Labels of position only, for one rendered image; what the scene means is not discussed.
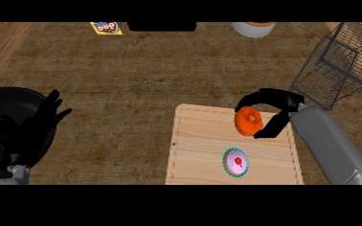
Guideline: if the black wire tiered basket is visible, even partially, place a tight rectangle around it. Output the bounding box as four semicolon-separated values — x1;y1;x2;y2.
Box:
287;21;362;111

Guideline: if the black rectangular appliance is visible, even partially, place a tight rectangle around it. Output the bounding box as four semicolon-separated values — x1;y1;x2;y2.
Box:
126;21;199;33

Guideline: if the pink cupcake with cherry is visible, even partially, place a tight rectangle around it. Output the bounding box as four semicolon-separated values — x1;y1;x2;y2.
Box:
221;147;250;179

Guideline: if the yellow and blue snack packet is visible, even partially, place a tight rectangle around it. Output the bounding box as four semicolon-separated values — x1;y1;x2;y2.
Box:
89;21;125;35

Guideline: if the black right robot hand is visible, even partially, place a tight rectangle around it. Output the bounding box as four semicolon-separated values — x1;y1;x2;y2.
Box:
234;87;308;140

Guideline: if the orange squash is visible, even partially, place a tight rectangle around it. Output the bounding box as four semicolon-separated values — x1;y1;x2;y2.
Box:
234;105;265;137

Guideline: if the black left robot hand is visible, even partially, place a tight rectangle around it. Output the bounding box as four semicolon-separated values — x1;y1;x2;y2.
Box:
0;89;76;180

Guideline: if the pale wooden cutting board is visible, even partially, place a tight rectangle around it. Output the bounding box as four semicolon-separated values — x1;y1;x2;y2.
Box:
165;103;307;186

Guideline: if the white round pot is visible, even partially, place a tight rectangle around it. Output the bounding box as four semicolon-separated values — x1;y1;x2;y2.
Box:
230;21;278;39

